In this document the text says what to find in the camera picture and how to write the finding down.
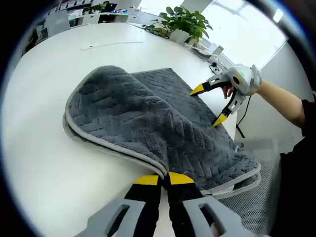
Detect large window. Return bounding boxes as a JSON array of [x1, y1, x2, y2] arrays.
[[199, 0, 290, 71]]

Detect grey mesh office chair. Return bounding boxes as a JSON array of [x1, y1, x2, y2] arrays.
[[217, 138, 281, 234]]

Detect white game controller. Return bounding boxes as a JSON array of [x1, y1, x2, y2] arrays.
[[209, 61, 224, 75]]

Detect dark grey towel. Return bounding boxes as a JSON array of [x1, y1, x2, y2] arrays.
[[62, 65, 262, 200]]

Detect black cables by plant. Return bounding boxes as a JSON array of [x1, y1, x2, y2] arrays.
[[142, 24, 171, 40]]

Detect white office desk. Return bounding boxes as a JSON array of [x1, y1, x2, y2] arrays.
[[68, 10, 129, 26]]

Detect person's black shirt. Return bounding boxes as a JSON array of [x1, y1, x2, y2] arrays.
[[270, 98, 316, 237]]

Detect white upright device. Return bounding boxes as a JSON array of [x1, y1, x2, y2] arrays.
[[211, 45, 225, 57]]

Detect white office chair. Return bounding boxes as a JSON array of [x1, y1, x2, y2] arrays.
[[45, 9, 70, 38]]

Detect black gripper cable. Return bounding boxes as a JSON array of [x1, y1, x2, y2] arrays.
[[235, 94, 252, 139]]

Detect person's left hand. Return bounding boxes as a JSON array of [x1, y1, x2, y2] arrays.
[[210, 221, 222, 237]]

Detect green potted plant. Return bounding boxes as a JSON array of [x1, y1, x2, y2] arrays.
[[144, 6, 214, 47]]

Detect person's right hand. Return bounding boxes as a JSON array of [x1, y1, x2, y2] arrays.
[[221, 83, 236, 100]]

